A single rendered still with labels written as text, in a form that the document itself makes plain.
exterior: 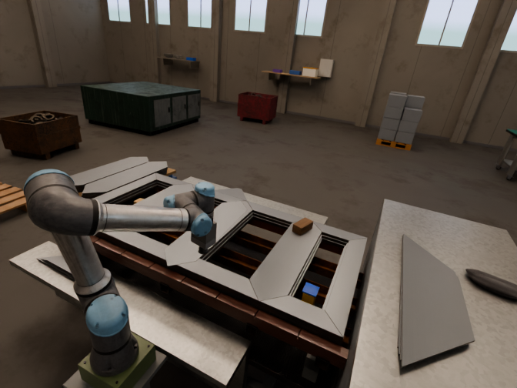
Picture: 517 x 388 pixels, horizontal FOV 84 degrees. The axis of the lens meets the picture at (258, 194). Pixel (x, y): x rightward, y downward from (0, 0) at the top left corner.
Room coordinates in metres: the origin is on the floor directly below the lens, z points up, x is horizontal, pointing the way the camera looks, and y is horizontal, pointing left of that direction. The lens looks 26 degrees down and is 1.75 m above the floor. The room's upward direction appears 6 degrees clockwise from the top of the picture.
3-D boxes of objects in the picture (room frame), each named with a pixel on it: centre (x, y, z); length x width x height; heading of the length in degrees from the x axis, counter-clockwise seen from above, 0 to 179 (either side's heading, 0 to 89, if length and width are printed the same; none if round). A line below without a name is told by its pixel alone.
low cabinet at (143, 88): (7.02, 2.87, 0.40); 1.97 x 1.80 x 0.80; 162
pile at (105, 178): (2.00, 1.06, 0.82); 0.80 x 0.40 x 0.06; 157
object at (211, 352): (0.97, 0.60, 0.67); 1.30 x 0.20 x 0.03; 67
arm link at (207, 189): (1.00, 0.21, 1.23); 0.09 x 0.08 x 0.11; 130
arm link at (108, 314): (0.65, 0.44, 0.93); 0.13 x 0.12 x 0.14; 40
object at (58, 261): (1.14, 0.92, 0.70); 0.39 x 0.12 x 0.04; 67
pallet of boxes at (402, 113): (7.57, -3.36, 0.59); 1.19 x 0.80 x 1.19; 158
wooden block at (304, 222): (1.42, -0.27, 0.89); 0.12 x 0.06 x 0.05; 140
